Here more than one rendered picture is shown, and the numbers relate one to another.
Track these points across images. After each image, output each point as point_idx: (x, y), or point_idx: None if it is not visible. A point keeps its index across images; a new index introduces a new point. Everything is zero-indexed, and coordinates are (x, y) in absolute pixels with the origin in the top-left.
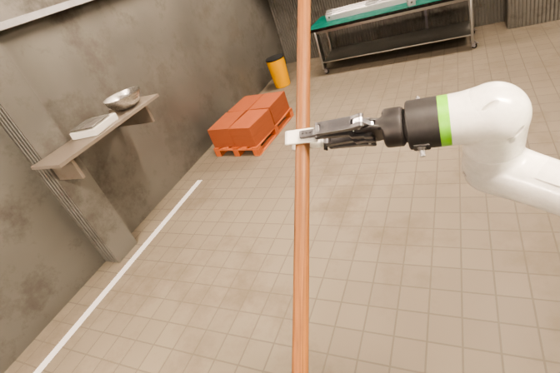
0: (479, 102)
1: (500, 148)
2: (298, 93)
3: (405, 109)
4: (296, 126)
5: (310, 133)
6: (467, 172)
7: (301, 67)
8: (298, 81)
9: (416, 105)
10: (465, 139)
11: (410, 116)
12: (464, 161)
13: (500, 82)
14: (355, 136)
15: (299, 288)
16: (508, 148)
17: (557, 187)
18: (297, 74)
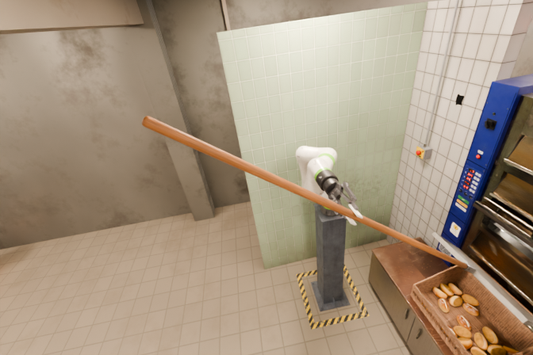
0: (325, 162)
1: None
2: (338, 204)
3: (332, 175)
4: (350, 212)
5: (354, 204)
6: (321, 192)
7: (325, 198)
8: (332, 202)
9: (330, 173)
10: None
11: (335, 175)
12: (320, 188)
13: (315, 158)
14: (344, 193)
15: (399, 232)
16: None
17: None
18: (328, 202)
